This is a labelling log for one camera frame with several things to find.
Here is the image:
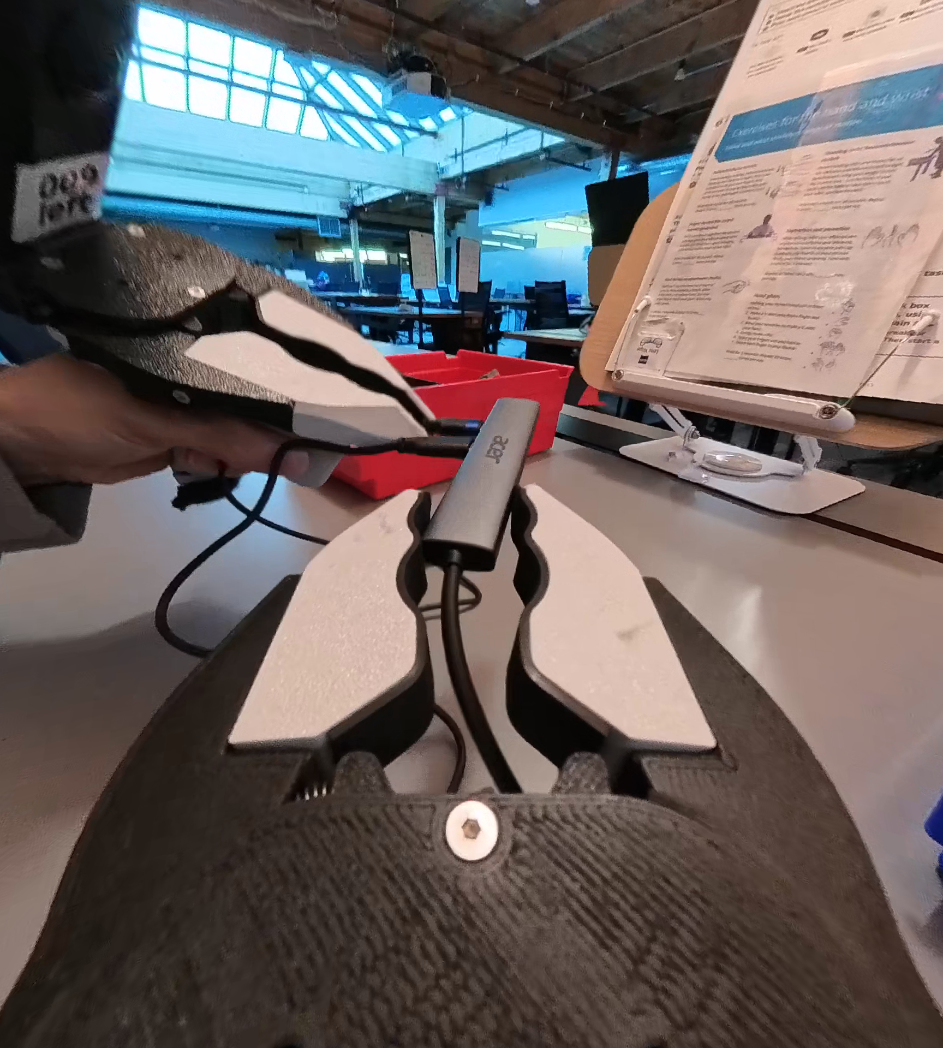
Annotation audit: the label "black USB-C cable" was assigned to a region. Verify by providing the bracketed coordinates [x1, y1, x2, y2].
[224, 418, 486, 545]
[154, 436, 482, 658]

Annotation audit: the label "black monitor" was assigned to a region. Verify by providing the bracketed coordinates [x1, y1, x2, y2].
[586, 172, 651, 247]

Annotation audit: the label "red plastic bin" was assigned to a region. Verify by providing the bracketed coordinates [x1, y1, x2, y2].
[331, 349, 575, 499]

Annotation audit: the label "black hub cable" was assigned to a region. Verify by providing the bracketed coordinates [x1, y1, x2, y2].
[418, 550, 523, 795]

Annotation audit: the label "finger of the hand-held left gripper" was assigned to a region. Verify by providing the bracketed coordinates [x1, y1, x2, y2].
[254, 287, 440, 428]
[183, 331, 432, 440]

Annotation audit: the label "wooden document stand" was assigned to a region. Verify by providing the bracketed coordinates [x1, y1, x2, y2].
[580, 184, 943, 515]

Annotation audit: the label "blue header exercise sheet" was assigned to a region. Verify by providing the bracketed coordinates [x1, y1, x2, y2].
[660, 37, 943, 394]

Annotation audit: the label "person's left hand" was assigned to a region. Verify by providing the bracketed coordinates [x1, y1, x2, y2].
[0, 356, 313, 490]

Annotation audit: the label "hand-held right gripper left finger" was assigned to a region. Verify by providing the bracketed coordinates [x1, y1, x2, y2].
[228, 490, 435, 758]

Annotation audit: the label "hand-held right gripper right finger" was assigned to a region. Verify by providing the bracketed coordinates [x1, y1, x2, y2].
[506, 483, 718, 758]

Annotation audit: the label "grey desk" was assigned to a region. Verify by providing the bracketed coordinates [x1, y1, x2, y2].
[0, 413, 943, 1048]

